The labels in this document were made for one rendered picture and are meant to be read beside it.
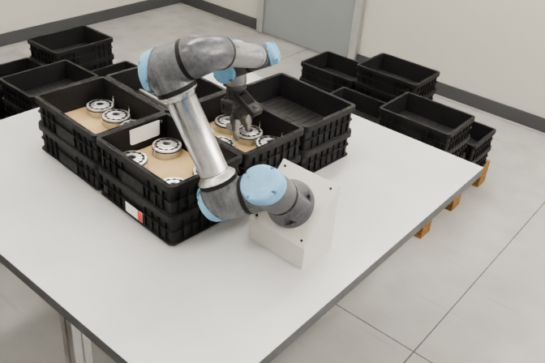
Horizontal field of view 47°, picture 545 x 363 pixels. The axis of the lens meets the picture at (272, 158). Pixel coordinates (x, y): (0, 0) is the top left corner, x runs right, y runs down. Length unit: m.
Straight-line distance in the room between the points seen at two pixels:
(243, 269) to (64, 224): 0.61
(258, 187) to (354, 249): 0.46
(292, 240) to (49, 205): 0.84
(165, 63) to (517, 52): 3.38
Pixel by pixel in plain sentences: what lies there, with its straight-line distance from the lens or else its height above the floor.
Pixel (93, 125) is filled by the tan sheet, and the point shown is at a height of 0.83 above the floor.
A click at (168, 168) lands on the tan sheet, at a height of 0.83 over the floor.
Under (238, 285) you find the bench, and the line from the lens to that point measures 1.87.
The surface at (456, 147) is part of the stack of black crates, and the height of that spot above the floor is 0.48.
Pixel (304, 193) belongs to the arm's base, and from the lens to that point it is 1.89.
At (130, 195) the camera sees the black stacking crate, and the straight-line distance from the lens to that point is 2.07.
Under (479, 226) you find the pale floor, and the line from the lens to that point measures 3.58.
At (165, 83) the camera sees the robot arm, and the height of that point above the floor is 1.26.
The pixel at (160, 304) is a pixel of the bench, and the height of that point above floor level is 0.70.
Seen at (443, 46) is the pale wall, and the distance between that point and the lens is 4.94.
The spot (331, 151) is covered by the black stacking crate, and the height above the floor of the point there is 0.76.
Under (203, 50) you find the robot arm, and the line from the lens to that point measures 1.67.
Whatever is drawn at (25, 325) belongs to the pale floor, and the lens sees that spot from 2.84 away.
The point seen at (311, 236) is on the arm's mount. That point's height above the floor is 0.81.
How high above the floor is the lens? 1.96
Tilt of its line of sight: 31 degrees down
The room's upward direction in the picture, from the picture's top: 5 degrees clockwise
